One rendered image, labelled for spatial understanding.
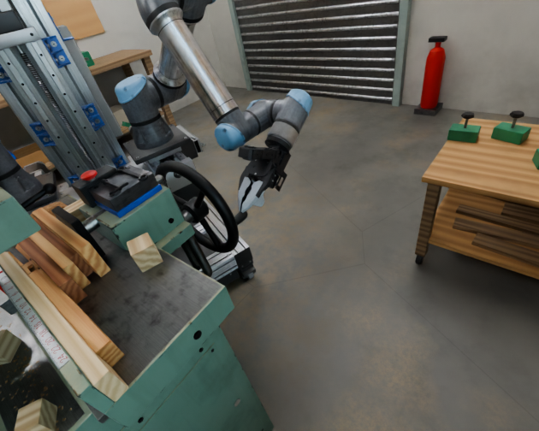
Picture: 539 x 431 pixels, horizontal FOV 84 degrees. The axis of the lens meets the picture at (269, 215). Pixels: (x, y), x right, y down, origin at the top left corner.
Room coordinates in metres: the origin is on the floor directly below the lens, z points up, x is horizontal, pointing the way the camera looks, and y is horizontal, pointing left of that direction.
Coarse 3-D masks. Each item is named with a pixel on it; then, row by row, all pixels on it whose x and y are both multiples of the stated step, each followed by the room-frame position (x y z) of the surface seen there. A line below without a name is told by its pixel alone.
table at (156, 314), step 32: (128, 256) 0.43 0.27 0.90; (96, 288) 0.36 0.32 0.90; (128, 288) 0.35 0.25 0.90; (160, 288) 0.33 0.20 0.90; (192, 288) 0.31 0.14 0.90; (224, 288) 0.30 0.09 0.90; (96, 320) 0.30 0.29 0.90; (128, 320) 0.28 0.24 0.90; (160, 320) 0.27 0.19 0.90; (192, 320) 0.26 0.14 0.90; (128, 352) 0.23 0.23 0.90; (160, 352) 0.22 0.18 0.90; (192, 352) 0.24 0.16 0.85; (128, 384) 0.19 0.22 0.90; (160, 384) 0.20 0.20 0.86; (128, 416) 0.17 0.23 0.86
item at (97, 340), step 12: (24, 252) 0.46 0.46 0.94; (36, 264) 0.42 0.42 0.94; (48, 276) 0.38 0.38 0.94; (48, 288) 0.35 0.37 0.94; (60, 288) 0.34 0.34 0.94; (60, 300) 0.32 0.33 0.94; (72, 300) 0.31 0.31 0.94; (72, 312) 0.29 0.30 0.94; (84, 312) 0.30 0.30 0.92; (72, 324) 0.27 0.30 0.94; (84, 324) 0.26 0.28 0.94; (84, 336) 0.24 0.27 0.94; (96, 336) 0.24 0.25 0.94; (96, 348) 0.22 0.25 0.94; (108, 348) 0.22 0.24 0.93; (108, 360) 0.22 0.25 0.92
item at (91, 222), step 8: (56, 208) 0.49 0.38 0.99; (56, 216) 0.49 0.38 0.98; (64, 216) 0.46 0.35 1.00; (72, 216) 0.45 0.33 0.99; (96, 216) 0.49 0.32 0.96; (72, 224) 0.43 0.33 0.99; (80, 224) 0.44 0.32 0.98; (88, 224) 0.47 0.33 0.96; (96, 224) 0.48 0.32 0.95; (80, 232) 0.43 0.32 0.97; (88, 232) 0.44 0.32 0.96; (88, 240) 0.43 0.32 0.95; (96, 248) 0.44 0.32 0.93
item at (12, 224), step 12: (0, 192) 0.45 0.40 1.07; (0, 204) 0.41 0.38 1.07; (12, 204) 0.42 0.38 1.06; (0, 216) 0.41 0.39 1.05; (12, 216) 0.41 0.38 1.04; (24, 216) 0.42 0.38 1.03; (0, 228) 0.40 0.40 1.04; (12, 228) 0.41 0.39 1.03; (24, 228) 0.41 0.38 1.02; (36, 228) 0.42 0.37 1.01; (0, 240) 0.39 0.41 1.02; (12, 240) 0.40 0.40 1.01; (0, 252) 0.38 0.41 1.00
